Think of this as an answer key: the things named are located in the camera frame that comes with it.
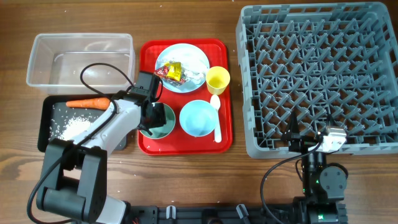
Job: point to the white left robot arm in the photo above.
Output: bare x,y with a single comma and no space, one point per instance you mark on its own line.
73,180

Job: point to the red snack wrapper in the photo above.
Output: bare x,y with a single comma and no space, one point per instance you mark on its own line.
162,73

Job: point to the red serving tray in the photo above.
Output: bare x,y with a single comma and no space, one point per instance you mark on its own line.
178,142

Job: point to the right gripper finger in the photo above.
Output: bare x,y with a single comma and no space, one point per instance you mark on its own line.
330,122
293,126

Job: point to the light blue bowl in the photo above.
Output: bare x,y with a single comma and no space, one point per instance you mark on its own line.
197,118

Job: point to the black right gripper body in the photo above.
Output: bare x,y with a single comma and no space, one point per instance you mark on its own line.
303,143

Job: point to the green bowl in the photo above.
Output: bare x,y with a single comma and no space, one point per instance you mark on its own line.
162,132

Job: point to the white rice pile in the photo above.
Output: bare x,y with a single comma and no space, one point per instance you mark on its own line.
66,122

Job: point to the clear plastic bin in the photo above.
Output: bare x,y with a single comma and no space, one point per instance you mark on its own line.
106,60

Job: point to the grey dishwasher rack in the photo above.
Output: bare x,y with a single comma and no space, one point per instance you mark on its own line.
319,61

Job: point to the yellow plastic cup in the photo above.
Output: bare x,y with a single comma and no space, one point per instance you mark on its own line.
217,79

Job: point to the orange carrot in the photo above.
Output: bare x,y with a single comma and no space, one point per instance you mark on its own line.
94,103

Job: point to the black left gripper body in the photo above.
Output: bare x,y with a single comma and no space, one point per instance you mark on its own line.
157,119

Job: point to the light blue plate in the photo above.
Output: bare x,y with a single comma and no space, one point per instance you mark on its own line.
171,54

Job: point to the crumpled white tissue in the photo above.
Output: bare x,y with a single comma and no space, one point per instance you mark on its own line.
194,67

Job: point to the white plastic spoon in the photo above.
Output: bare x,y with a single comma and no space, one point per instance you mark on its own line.
216,104

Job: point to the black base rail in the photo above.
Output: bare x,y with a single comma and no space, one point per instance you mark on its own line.
279,213

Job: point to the black plastic tray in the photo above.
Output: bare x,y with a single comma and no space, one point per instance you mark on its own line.
46,114

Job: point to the yellow snack wrapper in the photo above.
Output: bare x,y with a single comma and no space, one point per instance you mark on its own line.
174,71

